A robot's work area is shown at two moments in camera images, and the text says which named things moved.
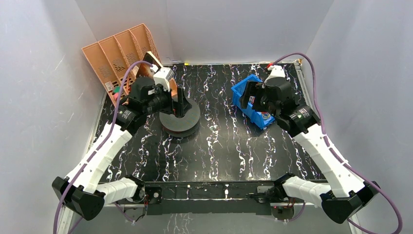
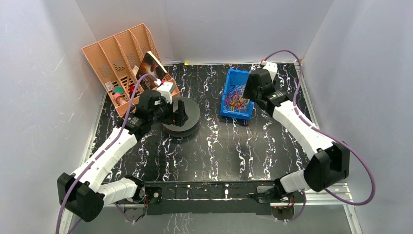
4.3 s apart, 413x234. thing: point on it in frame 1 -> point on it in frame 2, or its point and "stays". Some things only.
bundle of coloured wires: (265, 115) -> (235, 101)
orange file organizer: (110, 58) stays
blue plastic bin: (261, 119) -> (233, 104)
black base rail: (208, 197) stays
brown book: (144, 69) stays
